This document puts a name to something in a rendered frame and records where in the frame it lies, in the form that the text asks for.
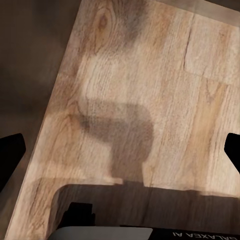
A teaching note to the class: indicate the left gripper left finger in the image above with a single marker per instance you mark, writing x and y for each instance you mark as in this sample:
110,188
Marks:
12,149

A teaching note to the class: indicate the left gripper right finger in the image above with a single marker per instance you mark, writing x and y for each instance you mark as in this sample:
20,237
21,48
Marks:
232,149

